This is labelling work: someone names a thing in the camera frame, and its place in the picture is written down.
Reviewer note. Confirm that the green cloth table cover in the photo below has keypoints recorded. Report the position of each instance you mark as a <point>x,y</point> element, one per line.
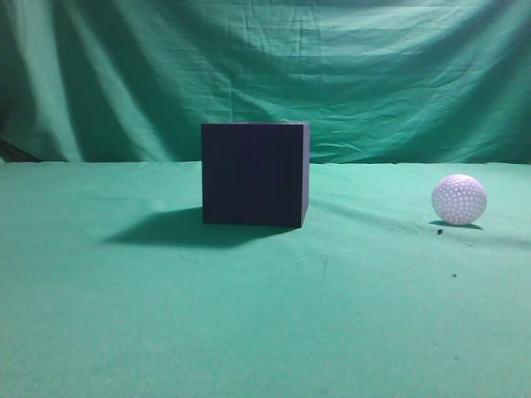
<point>111,286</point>

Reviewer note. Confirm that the green cloth backdrop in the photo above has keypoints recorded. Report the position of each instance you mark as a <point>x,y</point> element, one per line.
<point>378,81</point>

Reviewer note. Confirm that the white dimpled golf ball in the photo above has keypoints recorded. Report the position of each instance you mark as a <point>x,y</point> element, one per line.
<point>459,199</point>

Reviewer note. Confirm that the dark blue cube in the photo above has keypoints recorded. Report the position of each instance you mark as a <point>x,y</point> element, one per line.
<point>255,174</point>

